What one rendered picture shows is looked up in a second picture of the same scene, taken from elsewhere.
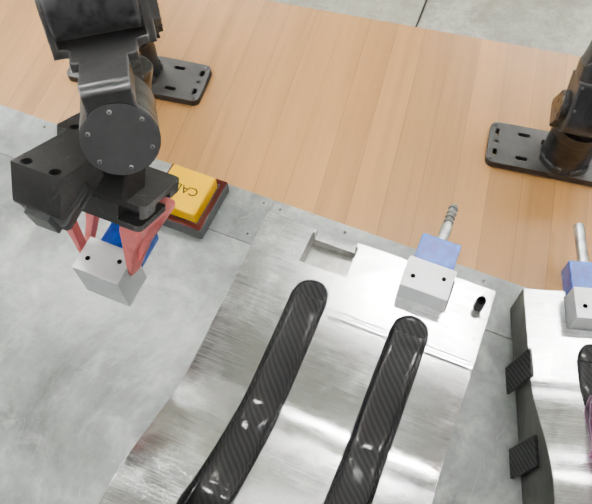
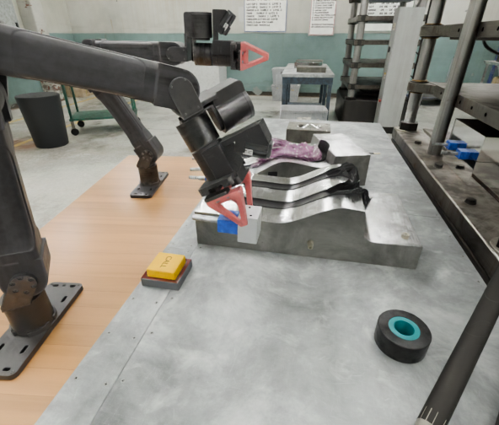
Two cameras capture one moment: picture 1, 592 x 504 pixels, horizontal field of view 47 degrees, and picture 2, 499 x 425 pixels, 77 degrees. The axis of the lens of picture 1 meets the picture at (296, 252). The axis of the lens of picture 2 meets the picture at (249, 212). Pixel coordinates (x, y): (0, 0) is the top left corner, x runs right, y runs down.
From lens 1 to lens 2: 84 cm
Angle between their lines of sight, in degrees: 70
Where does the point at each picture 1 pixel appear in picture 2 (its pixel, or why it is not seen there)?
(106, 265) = (253, 210)
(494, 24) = not seen: outside the picture
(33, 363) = (287, 317)
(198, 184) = (163, 256)
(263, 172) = (147, 253)
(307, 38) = not seen: hidden behind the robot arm
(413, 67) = (84, 216)
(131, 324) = (249, 282)
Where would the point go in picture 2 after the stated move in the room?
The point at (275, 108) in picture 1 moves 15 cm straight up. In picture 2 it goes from (98, 255) to (81, 197)
